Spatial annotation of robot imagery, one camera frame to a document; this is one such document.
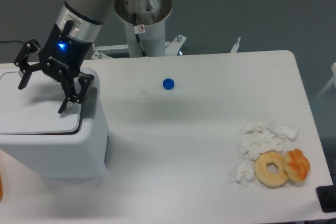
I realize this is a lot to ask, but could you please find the orange glazed twisted pastry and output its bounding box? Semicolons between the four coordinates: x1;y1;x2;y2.
283;148;310;183

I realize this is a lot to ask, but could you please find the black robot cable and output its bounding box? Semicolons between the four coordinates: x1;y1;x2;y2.
132;12;147;57

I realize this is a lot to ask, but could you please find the large crumpled white tissue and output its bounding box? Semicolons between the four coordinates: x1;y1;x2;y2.
238;121;299;161

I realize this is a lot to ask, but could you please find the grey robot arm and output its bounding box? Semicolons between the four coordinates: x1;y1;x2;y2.
14;0;112;113

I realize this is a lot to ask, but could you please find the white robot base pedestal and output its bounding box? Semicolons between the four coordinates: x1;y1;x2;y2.
114;0;172;58

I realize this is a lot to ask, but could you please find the white metal base frame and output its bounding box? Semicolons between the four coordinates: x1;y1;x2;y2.
90;34;242;59

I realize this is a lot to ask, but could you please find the plain ring donut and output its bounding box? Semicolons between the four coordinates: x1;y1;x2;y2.
254;151;288;188

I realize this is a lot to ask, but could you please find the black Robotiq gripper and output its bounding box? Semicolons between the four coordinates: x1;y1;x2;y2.
14;23;94;114

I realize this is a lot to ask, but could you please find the white trash can body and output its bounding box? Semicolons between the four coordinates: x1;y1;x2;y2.
1;68;109;178

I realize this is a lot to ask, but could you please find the small crumpled white tissue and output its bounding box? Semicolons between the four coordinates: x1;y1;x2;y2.
234;160;255;188

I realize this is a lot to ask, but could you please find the blue bottle cap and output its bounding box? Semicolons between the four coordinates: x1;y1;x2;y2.
162;78;175;90

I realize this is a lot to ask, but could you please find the orange object at left edge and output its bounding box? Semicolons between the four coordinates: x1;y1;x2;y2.
0;176;3;202

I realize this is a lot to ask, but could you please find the black device at edge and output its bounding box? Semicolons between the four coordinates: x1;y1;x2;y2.
316;185;335;213

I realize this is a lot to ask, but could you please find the white furniture at right edge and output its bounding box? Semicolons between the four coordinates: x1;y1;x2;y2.
313;62;336;103

